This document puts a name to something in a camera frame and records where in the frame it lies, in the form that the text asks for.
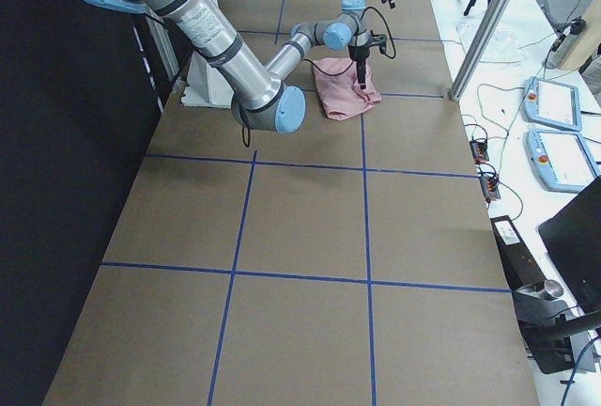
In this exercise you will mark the pink Snoopy t-shirt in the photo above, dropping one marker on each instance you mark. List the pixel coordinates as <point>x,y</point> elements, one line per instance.
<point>339,91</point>

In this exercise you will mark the clear plastic bag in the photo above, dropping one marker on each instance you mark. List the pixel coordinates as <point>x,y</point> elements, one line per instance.
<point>503,46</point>

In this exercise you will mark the orange circuit board far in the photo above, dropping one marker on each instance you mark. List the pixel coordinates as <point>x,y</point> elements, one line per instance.
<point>478,149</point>

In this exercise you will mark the orange circuit board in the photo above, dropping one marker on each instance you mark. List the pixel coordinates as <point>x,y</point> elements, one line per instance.
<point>489,186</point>
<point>478,149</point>

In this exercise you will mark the orange circuit board near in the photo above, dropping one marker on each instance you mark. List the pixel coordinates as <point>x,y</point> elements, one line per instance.
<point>489,186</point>

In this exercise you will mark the blue teach pendant far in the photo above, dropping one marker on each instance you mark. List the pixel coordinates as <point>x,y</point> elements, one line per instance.
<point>551,103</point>

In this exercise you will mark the blue teach pendant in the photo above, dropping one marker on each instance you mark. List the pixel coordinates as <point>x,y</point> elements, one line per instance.
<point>561,160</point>
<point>551,103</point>

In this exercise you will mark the brown paper table cover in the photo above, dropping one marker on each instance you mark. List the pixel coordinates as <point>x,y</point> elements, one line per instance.
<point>348,263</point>

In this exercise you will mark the blue teach pendant near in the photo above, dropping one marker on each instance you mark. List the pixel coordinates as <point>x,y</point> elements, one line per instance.
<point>561,160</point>

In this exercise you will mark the black box with label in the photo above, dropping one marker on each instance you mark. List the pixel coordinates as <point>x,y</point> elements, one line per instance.
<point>519,265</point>

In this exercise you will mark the black laptop lid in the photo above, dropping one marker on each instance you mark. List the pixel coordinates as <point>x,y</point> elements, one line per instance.
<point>572,240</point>

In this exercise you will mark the aluminium frame post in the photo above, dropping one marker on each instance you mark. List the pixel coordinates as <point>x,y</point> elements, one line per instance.
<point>475,52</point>

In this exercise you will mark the black camera stand clamp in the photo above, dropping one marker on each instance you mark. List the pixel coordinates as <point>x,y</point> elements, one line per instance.
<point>557,339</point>

